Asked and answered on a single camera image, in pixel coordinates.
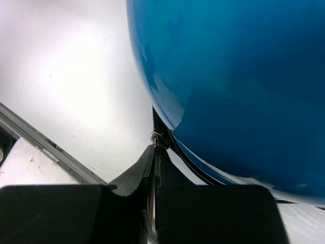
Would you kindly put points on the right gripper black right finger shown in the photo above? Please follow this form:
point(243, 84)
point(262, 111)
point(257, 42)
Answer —
point(188, 213)

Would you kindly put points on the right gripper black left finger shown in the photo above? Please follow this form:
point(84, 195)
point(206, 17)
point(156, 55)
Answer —
point(117, 212)

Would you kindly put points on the silver zipper pull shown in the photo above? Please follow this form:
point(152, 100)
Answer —
point(159, 140)

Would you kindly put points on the blue hard-shell suitcase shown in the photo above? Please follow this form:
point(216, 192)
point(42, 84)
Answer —
point(240, 87)

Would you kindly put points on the aluminium rail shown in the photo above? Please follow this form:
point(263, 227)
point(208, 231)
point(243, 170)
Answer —
point(21, 129)

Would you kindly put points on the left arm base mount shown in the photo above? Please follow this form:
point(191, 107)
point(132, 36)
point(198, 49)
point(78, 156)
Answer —
point(8, 139)

